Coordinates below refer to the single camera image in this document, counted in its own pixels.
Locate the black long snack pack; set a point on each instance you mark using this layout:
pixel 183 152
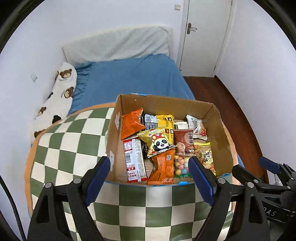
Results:
pixel 150 122

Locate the white wafer snack pack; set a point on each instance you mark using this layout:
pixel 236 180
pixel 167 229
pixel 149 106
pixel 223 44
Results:
pixel 181 125

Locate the white door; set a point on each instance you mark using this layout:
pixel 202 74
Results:
pixel 205 33

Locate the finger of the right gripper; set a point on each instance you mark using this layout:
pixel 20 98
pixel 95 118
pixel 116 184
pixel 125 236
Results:
pixel 243 176
pixel 284 172

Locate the yellow chips bag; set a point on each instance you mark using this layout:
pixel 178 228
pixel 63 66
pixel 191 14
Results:
pixel 204 154

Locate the colourful candy balls bag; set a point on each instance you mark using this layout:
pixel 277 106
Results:
pixel 181 164

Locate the green white checkered mat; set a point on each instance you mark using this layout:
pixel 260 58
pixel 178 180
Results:
pixel 72 146

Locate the cardboard milk box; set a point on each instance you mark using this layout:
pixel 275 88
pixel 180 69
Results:
pixel 179 109

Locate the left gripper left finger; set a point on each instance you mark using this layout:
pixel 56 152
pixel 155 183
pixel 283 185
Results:
pixel 49 222

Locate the panda yellow snack bag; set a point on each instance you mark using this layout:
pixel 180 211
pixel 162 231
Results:
pixel 156 140

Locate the yellow long snack pack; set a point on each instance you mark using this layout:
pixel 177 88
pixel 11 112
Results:
pixel 166 121

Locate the brown red snack pack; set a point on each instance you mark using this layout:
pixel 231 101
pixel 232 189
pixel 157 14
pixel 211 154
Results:
pixel 184 142

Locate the blue bed sheet mattress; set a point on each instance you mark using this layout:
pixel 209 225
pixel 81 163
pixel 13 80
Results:
pixel 101 82

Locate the red white stick pack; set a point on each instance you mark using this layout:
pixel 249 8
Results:
pixel 134 160

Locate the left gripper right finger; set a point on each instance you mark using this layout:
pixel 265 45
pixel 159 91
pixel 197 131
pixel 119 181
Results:
pixel 249 220

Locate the orange snack pack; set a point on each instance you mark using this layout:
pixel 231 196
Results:
pixel 163 171
pixel 131 123

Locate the bear print long pillow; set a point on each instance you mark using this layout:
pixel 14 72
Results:
pixel 59 101

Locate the white cookie snack bag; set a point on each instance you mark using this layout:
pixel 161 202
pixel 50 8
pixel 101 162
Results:
pixel 199 131

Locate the white dotted pillow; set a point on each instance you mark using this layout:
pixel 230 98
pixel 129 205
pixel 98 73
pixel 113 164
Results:
pixel 120 44

